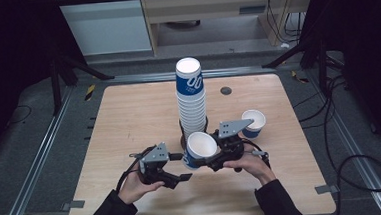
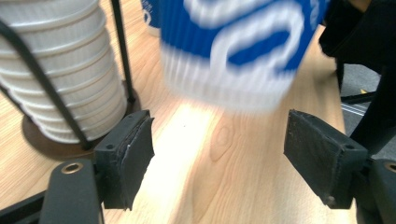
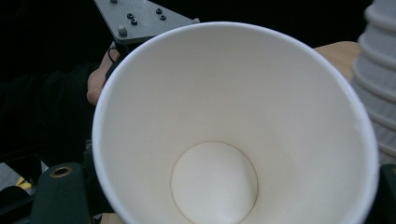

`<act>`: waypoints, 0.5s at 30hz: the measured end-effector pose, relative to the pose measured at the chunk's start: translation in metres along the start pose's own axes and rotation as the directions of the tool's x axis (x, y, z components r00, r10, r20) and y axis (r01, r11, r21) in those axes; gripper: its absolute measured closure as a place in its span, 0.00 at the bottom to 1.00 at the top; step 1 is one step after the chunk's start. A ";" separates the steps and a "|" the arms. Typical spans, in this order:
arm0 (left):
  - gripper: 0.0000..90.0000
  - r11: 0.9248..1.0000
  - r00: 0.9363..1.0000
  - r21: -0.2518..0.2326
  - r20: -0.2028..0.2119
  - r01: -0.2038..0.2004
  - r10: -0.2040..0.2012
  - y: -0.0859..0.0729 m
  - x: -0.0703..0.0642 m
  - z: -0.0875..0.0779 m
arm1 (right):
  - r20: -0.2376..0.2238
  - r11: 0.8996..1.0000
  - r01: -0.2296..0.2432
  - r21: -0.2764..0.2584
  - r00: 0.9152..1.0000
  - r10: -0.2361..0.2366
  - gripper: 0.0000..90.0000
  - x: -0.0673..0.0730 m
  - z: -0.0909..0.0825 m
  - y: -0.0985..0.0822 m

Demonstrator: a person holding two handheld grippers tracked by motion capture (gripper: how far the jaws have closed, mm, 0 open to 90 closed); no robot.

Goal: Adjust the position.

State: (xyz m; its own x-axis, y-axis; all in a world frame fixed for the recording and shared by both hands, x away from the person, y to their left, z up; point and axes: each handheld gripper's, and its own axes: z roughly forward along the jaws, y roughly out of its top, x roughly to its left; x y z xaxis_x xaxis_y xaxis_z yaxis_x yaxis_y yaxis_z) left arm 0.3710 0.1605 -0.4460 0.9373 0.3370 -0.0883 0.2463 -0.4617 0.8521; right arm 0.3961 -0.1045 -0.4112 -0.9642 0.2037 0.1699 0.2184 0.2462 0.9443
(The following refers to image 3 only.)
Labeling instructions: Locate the blue printed paper cup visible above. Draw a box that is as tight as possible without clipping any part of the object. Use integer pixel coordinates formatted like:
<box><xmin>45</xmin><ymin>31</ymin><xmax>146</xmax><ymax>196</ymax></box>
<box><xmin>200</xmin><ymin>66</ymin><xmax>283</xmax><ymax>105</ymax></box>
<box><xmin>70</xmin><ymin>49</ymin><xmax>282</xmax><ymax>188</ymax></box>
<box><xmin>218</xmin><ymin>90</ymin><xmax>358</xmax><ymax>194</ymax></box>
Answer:
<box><xmin>92</xmin><ymin>21</ymin><xmax>380</xmax><ymax>224</ymax></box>

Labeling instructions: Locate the stack of white paper cups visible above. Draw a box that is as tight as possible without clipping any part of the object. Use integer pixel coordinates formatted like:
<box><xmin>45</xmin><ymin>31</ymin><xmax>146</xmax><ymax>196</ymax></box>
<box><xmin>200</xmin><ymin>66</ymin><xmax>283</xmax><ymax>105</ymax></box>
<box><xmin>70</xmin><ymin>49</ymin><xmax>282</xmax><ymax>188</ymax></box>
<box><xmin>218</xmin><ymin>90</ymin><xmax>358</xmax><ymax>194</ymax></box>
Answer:
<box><xmin>351</xmin><ymin>0</ymin><xmax>396</xmax><ymax>166</ymax></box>

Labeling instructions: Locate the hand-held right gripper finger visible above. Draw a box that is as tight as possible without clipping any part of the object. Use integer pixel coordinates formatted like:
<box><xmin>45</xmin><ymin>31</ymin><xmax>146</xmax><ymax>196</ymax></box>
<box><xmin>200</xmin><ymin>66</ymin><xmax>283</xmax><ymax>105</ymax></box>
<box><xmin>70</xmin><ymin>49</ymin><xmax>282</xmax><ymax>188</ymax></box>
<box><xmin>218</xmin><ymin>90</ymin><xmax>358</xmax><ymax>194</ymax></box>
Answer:
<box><xmin>81</xmin><ymin>147</ymin><xmax>115</xmax><ymax>217</ymax></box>

